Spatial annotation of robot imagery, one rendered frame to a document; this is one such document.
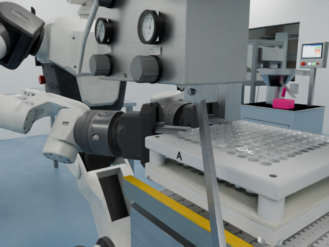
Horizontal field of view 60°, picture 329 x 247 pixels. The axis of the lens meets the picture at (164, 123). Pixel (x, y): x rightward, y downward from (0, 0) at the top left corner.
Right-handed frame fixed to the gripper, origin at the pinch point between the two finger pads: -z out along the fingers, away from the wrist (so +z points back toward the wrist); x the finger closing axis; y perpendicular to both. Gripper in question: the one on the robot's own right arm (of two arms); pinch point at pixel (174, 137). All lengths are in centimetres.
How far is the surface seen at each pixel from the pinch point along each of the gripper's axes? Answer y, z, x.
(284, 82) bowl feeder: -273, -25, -1
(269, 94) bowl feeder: -275, -11, 12
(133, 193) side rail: 6.0, 5.3, 8.7
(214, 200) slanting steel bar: 22.3, -11.7, 0.3
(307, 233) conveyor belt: 5.1, -21.6, 11.2
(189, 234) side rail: 13.6, -6.8, 9.6
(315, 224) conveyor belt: 2.0, -23.0, 11.2
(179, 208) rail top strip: 11.5, -4.8, 7.2
